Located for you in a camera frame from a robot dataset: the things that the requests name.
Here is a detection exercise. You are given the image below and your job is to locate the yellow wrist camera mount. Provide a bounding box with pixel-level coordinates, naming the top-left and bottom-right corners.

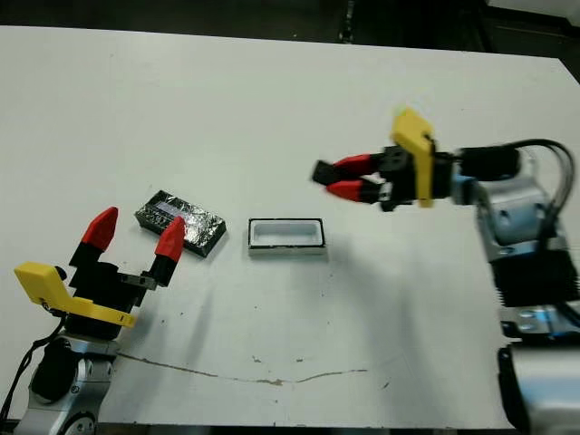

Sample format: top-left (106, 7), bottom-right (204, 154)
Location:
top-left (390, 106), bottom-right (440, 208)
top-left (14, 261), bottom-right (138, 328)

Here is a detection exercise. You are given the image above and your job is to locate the white box base black rim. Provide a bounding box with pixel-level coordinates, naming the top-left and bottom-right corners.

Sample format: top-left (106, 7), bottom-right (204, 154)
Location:
top-left (247, 217), bottom-right (328, 263)

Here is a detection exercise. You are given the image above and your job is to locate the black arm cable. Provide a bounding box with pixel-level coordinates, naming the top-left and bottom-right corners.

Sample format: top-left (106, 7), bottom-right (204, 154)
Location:
top-left (0, 303), bottom-right (69, 427)
top-left (498, 138), bottom-right (575, 255)

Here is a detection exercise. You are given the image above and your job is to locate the black glossy box lid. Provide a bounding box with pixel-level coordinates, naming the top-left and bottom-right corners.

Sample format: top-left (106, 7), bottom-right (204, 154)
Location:
top-left (134, 189), bottom-right (227, 258)

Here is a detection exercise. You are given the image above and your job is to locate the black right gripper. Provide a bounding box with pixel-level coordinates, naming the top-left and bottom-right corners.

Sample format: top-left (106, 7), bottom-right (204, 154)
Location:
top-left (325, 144), bottom-right (455, 213)

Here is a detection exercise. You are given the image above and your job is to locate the black stand leg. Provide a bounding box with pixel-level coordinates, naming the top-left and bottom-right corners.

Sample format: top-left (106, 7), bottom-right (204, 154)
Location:
top-left (339, 0), bottom-right (359, 44)

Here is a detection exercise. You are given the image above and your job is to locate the yellow right wrist camera mount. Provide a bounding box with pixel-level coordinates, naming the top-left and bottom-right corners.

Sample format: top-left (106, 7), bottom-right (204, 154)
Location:
top-left (390, 106), bottom-right (440, 208)

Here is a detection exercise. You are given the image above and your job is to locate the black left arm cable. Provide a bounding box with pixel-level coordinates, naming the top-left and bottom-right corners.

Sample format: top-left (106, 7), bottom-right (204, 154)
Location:
top-left (0, 303), bottom-right (69, 427)

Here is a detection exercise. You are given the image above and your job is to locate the yellow left wrist camera mount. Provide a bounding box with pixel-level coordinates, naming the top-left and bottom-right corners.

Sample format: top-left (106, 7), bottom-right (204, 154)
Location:
top-left (14, 261), bottom-right (138, 328)

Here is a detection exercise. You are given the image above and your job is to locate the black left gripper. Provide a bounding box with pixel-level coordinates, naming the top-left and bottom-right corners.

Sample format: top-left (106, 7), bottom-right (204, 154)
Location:
top-left (64, 207), bottom-right (187, 341)

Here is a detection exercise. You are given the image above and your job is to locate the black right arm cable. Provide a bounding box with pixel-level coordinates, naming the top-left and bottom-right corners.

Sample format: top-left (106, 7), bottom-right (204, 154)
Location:
top-left (498, 138), bottom-right (575, 255)

